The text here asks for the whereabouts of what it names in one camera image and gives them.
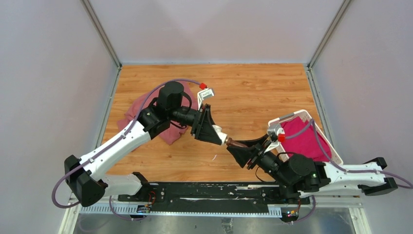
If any brown metal water faucet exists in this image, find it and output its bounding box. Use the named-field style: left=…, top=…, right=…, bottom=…
left=225, top=137, right=247, bottom=148

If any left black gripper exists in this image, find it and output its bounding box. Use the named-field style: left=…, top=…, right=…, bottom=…
left=169, top=104, right=222, bottom=145

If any dusty pink cloth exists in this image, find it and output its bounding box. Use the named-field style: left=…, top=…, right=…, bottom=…
left=117, top=81, right=198, bottom=145

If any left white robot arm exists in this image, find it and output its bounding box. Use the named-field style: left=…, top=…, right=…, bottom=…
left=63, top=79, right=227, bottom=207

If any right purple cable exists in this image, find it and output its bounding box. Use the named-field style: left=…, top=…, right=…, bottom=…
left=278, top=118, right=413, bottom=224

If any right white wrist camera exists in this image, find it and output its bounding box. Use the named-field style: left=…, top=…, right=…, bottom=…
left=265, top=124, right=286, bottom=152

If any magenta cloth in basket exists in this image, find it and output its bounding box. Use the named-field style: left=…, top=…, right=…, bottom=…
left=281, top=117, right=329, bottom=162

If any white plastic basket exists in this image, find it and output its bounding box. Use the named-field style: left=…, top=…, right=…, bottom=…
left=268, top=110, right=343, bottom=165

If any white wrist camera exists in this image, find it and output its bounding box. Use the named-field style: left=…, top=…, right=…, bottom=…
left=265, top=124, right=286, bottom=152
left=197, top=88, right=215, bottom=108

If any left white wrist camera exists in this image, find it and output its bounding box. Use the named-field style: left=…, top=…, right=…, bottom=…
left=197, top=88, right=215, bottom=108

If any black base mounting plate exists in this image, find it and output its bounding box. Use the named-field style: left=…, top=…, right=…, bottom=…
left=115, top=182, right=310, bottom=214

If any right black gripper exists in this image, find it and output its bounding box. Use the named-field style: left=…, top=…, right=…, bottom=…
left=226, top=133, right=290, bottom=188

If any white pipe elbow fitting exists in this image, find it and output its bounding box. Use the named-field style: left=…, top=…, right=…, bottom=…
left=212, top=125, right=228, bottom=145

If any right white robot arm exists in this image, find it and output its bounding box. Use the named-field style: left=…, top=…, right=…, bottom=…
left=225, top=134, right=398, bottom=204

